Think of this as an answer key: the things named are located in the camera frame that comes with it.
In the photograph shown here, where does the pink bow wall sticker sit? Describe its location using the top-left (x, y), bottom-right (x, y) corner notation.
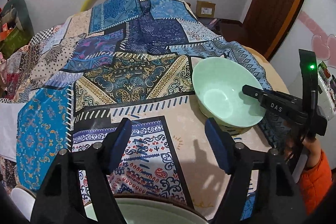
top-left (298, 11), bottom-right (335, 68)

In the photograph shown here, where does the white suitcase with stickers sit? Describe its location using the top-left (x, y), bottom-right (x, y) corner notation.
top-left (317, 61), bottom-right (335, 121)

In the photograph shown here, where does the patchwork patterned bed cover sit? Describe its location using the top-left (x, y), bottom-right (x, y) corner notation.
top-left (1, 0), bottom-right (287, 220)

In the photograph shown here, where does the folded white cloth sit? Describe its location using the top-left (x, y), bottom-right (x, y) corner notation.
top-left (0, 103), bottom-right (25, 162)

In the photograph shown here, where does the mint green plate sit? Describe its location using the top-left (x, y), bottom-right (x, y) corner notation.
top-left (84, 197), bottom-right (208, 224)

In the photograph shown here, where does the dark green cushion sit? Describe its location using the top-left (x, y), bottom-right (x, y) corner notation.
top-left (1, 0), bottom-right (34, 36)

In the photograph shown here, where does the orange jacket forearm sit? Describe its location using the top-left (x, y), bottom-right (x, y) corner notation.
top-left (298, 150), bottom-right (333, 215)

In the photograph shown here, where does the mint green bowl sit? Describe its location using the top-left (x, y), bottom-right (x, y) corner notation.
top-left (192, 57), bottom-right (266, 128)

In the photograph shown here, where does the white bowl with dots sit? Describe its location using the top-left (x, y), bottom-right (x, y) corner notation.
top-left (10, 185), bottom-right (36, 221)

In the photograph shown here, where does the person's right hand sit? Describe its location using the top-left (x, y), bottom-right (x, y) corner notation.
top-left (284, 137), bottom-right (321, 169)

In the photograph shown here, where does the green box with clutter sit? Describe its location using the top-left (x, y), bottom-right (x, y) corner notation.
top-left (1, 24), bottom-right (32, 59)

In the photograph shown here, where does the cardboard box on floor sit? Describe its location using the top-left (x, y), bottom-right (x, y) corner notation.
top-left (196, 1), bottom-right (215, 18)

